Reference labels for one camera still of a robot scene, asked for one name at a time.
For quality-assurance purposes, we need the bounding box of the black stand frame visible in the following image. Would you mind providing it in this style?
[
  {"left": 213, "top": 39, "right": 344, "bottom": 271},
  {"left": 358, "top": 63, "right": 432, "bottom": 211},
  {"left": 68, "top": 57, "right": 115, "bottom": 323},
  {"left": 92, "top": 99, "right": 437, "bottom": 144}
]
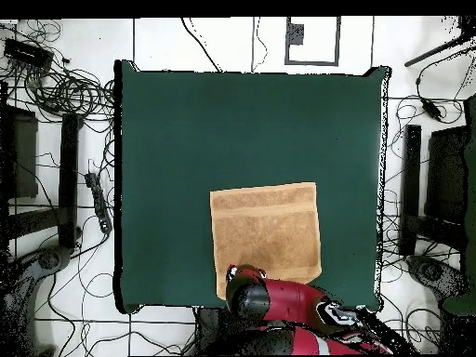
[
  {"left": 0, "top": 79, "right": 83, "bottom": 254},
  {"left": 398, "top": 124, "right": 470, "bottom": 258}
]

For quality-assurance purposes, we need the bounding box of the dark stand base leg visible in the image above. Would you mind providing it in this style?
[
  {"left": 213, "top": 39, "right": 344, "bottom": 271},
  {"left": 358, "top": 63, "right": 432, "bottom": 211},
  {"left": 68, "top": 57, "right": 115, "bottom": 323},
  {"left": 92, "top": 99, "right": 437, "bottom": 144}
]
[
  {"left": 0, "top": 245, "right": 74, "bottom": 357},
  {"left": 404, "top": 254, "right": 469, "bottom": 299}
]

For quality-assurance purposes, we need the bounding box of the tan terry towel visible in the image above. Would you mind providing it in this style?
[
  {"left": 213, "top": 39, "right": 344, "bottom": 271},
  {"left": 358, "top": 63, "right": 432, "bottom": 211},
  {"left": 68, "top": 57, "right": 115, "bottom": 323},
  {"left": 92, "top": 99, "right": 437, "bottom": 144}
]
[{"left": 208, "top": 181, "right": 324, "bottom": 301}]

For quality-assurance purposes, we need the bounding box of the tangle of black cables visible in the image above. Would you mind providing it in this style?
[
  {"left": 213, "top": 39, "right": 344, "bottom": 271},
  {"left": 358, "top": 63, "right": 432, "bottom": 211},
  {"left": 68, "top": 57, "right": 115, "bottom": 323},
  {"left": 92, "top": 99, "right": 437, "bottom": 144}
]
[{"left": 0, "top": 18, "right": 117, "bottom": 125}]

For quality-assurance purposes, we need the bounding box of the dark green table cloth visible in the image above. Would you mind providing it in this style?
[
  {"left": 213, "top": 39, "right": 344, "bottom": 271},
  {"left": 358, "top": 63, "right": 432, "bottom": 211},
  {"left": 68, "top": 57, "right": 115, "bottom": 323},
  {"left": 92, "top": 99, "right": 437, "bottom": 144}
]
[{"left": 113, "top": 59, "right": 391, "bottom": 315}]

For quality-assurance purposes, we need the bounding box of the black rod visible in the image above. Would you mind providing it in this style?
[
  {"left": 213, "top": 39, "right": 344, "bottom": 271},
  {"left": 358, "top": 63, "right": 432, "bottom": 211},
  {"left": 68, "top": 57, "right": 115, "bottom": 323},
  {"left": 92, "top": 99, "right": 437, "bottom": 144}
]
[{"left": 403, "top": 16, "right": 476, "bottom": 69}]

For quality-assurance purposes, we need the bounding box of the thin black floor cable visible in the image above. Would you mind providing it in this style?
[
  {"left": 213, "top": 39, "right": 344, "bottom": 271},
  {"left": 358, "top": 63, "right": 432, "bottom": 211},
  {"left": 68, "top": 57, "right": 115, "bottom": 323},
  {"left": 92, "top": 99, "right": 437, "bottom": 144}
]
[{"left": 251, "top": 16, "right": 270, "bottom": 73}]

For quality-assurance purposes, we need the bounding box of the black box device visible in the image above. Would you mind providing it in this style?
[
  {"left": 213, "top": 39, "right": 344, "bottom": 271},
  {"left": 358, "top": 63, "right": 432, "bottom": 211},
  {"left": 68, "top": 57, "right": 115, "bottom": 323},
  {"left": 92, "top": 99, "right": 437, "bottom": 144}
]
[{"left": 3, "top": 37, "right": 56, "bottom": 71}]

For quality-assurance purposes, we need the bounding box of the black power strip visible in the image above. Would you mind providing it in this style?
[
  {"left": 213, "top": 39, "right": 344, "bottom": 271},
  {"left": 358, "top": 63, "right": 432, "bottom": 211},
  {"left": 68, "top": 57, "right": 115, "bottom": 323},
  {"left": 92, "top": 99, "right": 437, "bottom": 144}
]
[{"left": 84, "top": 171, "right": 113, "bottom": 234}]

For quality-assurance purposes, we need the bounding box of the black power adapter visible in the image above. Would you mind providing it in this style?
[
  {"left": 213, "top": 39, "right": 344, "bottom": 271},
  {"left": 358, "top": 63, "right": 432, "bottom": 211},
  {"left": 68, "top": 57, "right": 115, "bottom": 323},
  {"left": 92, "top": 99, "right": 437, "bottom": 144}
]
[{"left": 421, "top": 99, "right": 444, "bottom": 123}]

